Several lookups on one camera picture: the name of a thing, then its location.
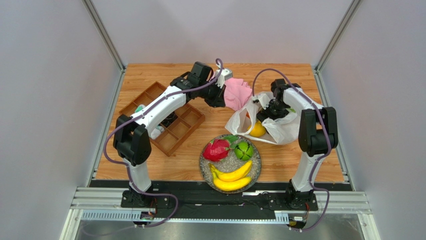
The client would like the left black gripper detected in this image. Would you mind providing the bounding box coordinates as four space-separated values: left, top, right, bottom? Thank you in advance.
198 79 227 109

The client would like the yellow fake lemon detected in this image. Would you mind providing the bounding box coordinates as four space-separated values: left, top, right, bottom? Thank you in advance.
247 120 267 138

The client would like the white plastic bag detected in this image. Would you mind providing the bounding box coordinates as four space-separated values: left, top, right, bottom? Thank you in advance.
225 99 300 145

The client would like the green fake melon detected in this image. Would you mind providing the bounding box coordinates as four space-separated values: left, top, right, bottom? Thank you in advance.
234 141 254 161

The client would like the red fake dragon fruit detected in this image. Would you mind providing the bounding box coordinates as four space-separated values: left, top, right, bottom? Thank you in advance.
201 135 239 162

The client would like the yellow fake banana bunch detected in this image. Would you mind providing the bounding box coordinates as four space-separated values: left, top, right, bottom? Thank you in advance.
209 160 253 192

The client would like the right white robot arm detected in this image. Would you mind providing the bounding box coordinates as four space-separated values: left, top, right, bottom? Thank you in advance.
256 79 338 206

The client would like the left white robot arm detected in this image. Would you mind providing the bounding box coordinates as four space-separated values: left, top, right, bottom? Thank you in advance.
107 58 233 195

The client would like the pink folded cloth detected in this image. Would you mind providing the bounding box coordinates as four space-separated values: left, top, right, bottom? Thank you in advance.
223 77 252 111

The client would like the brown wooden divided tray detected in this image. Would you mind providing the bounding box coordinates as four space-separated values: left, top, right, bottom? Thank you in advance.
119 81 206 157

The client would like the speckled round plate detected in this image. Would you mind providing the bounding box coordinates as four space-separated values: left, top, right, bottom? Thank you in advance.
199 134 262 194

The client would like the white teal rolled sock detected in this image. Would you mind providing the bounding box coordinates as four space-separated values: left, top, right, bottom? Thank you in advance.
134 104 165 140

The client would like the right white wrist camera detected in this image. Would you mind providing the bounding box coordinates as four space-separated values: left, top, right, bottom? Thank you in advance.
251 92 274 110

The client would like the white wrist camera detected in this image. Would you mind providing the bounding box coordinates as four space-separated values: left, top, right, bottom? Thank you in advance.
251 92 274 110
214 68 233 88

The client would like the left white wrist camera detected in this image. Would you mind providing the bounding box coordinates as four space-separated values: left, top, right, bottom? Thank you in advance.
214 68 233 88

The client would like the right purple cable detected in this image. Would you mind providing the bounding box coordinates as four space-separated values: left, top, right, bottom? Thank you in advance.
251 68 333 233

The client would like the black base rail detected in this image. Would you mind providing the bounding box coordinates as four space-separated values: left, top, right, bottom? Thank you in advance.
89 180 319 220

